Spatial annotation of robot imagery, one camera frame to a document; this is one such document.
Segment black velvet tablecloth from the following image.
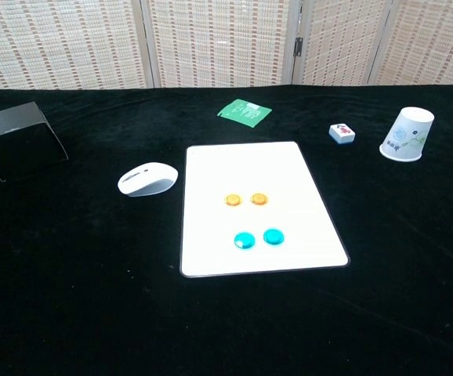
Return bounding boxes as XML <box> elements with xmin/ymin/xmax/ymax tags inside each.
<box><xmin>0</xmin><ymin>83</ymin><xmax>453</xmax><ymax>376</ymax></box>

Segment cyan button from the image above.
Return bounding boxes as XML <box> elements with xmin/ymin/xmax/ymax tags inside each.
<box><xmin>234</xmin><ymin>231</ymin><xmax>256</xmax><ymax>250</ymax></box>
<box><xmin>263</xmin><ymin>228</ymin><xmax>286</xmax><ymax>247</ymax></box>

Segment green foil packet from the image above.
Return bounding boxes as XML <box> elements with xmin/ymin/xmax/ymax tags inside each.
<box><xmin>217</xmin><ymin>98</ymin><xmax>273</xmax><ymax>128</ymax></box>

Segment white mahjong tile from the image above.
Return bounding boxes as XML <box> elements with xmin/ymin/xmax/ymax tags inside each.
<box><xmin>328</xmin><ymin>122</ymin><xmax>357</xmax><ymax>145</ymax></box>

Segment white computer mouse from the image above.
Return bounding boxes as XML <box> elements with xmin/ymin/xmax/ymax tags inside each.
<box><xmin>117</xmin><ymin>161</ymin><xmax>179</xmax><ymax>197</ymax></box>

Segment black glossy box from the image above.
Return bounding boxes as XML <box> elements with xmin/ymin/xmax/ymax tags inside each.
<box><xmin>0</xmin><ymin>101</ymin><xmax>70</xmax><ymax>183</ymax></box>

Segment white rectangular magnetic board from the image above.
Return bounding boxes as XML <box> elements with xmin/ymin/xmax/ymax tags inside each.
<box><xmin>179</xmin><ymin>140</ymin><xmax>351</xmax><ymax>279</ymax></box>

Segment white printed paper cup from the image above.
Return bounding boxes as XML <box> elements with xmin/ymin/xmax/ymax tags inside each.
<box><xmin>379</xmin><ymin>107</ymin><xmax>436</xmax><ymax>163</ymax></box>

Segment woven bamboo screen panel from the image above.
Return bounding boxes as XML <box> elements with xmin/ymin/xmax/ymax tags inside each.
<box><xmin>140</xmin><ymin>0</ymin><xmax>304</xmax><ymax>89</ymax></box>
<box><xmin>369</xmin><ymin>0</ymin><xmax>453</xmax><ymax>86</ymax></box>
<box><xmin>291</xmin><ymin>0</ymin><xmax>392</xmax><ymax>87</ymax></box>
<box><xmin>0</xmin><ymin>0</ymin><xmax>152</xmax><ymax>92</ymax></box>

